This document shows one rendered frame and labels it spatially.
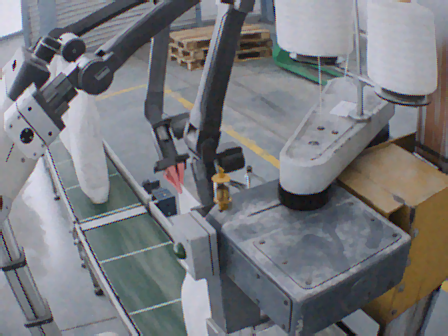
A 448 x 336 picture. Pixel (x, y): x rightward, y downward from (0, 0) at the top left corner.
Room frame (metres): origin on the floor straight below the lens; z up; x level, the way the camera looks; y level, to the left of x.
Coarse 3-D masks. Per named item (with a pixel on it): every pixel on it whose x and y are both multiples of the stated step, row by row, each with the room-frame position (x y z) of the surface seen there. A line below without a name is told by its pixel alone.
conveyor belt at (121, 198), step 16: (64, 160) 3.00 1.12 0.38; (64, 176) 2.75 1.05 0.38; (112, 176) 2.70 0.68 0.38; (64, 192) 2.69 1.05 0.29; (80, 192) 2.52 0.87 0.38; (112, 192) 2.50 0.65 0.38; (128, 192) 2.49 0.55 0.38; (80, 208) 2.33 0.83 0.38; (96, 208) 2.33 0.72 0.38; (112, 208) 2.32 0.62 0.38; (128, 208) 2.32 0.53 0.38
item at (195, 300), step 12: (180, 204) 1.28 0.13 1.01; (192, 204) 1.19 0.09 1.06; (192, 288) 1.10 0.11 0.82; (204, 288) 1.08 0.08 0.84; (192, 300) 1.08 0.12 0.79; (204, 300) 1.04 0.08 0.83; (192, 312) 1.07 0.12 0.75; (204, 312) 1.01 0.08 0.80; (192, 324) 1.09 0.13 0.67; (204, 324) 1.00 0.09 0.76
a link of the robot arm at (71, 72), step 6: (90, 54) 1.00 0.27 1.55; (84, 60) 0.97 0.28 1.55; (72, 66) 0.96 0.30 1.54; (78, 66) 0.97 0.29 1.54; (66, 72) 0.95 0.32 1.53; (72, 72) 0.93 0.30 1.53; (78, 72) 0.94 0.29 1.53; (72, 78) 0.93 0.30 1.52; (72, 84) 0.94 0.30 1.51; (78, 84) 0.94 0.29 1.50
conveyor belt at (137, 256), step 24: (144, 216) 2.23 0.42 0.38; (96, 240) 2.01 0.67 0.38; (120, 240) 2.01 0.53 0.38; (144, 240) 2.01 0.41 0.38; (168, 240) 2.00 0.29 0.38; (120, 264) 1.80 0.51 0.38; (144, 264) 1.80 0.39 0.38; (168, 264) 1.80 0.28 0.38; (120, 288) 1.62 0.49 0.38; (144, 288) 1.62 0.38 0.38; (168, 288) 1.62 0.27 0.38; (144, 312) 1.45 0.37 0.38; (168, 312) 1.45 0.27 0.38
